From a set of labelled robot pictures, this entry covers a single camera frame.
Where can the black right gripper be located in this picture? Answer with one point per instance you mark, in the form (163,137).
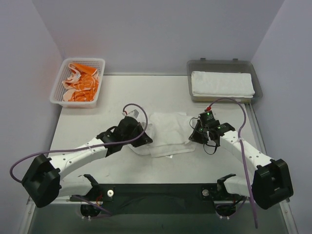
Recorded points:
(196,134)

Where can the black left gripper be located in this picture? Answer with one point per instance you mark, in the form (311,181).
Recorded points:
(142,134)

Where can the white towels pile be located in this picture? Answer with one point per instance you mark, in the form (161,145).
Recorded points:
(170,134)

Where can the white terry towel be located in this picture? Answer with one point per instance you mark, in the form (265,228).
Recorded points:
(215,84)

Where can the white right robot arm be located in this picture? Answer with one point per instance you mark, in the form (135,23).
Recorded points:
(267,181)

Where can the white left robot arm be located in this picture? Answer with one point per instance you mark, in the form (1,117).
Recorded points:
(45,180)

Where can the orange cloth in basket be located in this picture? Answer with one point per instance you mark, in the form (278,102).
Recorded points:
(82,85)

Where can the white plastic mesh basket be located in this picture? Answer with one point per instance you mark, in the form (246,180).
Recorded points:
(56,96)

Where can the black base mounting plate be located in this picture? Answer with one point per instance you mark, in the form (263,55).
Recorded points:
(157,199)

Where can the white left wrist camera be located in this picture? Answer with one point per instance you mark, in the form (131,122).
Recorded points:
(134,114)

